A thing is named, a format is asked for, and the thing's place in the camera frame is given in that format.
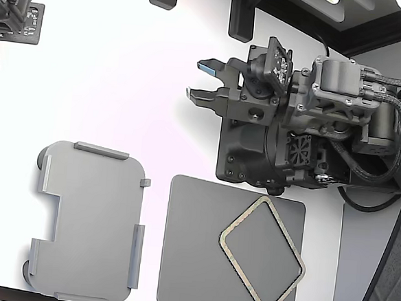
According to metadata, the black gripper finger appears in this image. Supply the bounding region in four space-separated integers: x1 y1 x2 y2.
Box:
183 83 231 118
195 56 244 89

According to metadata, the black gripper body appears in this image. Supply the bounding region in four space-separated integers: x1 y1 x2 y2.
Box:
222 57 284 126

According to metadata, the thin rectangular frame with printed liner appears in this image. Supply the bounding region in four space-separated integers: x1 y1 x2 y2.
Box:
214 192 312 301

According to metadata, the black six-joint robot arm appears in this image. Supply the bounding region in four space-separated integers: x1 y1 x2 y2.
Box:
262 52 401 205

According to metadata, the grey holder plate with tabs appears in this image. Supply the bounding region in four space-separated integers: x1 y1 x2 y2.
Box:
20 137 154 301

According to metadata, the dark grey flat mat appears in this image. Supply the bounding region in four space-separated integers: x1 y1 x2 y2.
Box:
156 173 309 301

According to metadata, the dark circuit board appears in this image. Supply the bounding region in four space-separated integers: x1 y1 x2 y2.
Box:
8 1 46 47

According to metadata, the black mesh panel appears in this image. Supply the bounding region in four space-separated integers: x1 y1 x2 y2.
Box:
360 199 401 301

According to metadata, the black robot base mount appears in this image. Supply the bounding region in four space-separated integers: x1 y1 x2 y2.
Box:
214 115 293 197

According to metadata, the long black bracket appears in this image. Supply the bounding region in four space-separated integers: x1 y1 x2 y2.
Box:
227 0 257 44

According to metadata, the thin smooth black cable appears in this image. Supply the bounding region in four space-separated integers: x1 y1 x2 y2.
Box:
310 30 333 59

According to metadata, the black braided cable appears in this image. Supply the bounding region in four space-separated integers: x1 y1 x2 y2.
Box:
360 67 401 102
321 131 400 188

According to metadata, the dark enclosure frame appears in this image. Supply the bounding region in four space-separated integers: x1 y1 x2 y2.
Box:
251 0 401 62

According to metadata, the black looped cable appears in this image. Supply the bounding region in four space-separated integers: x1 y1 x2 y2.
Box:
335 186 401 216

